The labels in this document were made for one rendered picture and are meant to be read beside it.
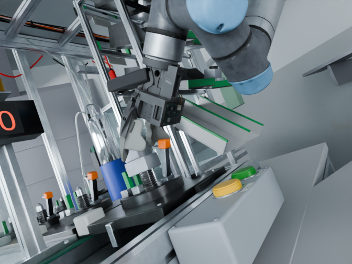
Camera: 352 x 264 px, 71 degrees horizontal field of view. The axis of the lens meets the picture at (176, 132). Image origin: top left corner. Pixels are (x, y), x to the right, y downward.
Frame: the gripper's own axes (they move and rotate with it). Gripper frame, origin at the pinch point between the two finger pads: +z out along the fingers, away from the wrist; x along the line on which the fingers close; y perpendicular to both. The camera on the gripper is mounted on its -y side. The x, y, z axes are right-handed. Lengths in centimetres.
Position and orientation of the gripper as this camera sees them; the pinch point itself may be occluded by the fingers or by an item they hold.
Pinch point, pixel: (135, 151)
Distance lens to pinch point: 55.3
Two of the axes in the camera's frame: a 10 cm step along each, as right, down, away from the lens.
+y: 8.1, 3.5, -4.7
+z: -2.2, 9.3, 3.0
